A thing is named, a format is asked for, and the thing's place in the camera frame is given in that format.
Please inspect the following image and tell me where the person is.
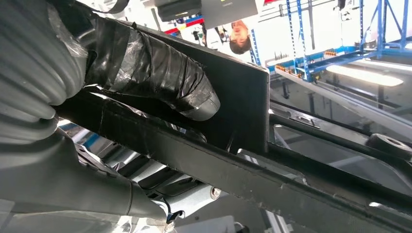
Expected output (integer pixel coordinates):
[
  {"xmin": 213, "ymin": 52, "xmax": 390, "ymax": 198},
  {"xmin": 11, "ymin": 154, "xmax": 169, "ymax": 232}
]
[{"xmin": 206, "ymin": 19, "xmax": 258, "ymax": 64}]

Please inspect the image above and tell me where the black box with yellow mark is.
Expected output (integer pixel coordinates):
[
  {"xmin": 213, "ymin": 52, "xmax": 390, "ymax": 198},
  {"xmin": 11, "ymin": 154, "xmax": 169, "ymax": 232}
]
[{"xmin": 201, "ymin": 0, "xmax": 259, "ymax": 31}]

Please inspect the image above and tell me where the blue metal rack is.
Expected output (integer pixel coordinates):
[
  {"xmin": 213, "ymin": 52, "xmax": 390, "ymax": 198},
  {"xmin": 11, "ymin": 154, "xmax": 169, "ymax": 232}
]
[{"xmin": 249, "ymin": 0, "xmax": 412, "ymax": 83}]

